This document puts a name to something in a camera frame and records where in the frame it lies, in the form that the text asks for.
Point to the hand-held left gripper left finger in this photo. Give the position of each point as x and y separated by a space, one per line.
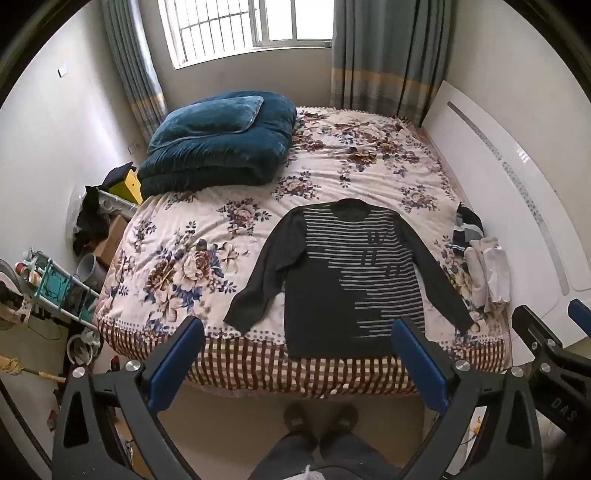
178 356

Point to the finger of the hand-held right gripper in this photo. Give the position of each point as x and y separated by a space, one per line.
531 330
581 314

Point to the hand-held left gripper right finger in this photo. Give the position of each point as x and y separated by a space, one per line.
418 361

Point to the dark grey striped sweater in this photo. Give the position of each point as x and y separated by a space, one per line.
341 286

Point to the cream white garment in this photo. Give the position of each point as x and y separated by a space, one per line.
489 272

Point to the grey right slipper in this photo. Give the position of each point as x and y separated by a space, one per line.
342 419

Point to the grey slipper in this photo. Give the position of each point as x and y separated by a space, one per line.
300 417
342 419

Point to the floral blanket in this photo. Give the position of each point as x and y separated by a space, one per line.
194 258

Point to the person's right leg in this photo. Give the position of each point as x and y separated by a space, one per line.
358 454

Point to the person's leg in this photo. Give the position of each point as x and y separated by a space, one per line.
358 454
286 454

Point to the navy striped garment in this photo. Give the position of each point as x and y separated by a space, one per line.
467 228

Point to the grey bucket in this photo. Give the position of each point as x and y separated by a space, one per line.
90 272

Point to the grey left slipper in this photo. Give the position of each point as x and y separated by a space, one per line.
300 417

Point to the cardboard box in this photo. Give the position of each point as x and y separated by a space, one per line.
111 240

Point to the teal storage rack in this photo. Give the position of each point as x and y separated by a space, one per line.
57 286

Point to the white headboard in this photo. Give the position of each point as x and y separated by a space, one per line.
521 184

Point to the person's left leg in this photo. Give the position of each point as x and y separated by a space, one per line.
286 454

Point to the yellow mop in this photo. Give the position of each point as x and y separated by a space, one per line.
27 369

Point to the black cloth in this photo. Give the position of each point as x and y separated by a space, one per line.
87 221

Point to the yellow box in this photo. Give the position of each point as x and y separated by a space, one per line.
127 187

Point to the standing fan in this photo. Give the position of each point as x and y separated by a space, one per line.
10 295

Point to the blue folded quilt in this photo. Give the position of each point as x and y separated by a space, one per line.
221 157

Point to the blue velvet pillow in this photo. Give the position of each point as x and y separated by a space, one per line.
207 117

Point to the grey-green curtain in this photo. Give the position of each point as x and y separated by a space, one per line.
388 60
134 69

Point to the barred window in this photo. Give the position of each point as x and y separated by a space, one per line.
240 27

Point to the wall socket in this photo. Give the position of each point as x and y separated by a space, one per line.
133 148

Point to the wall switch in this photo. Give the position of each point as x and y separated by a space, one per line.
63 71

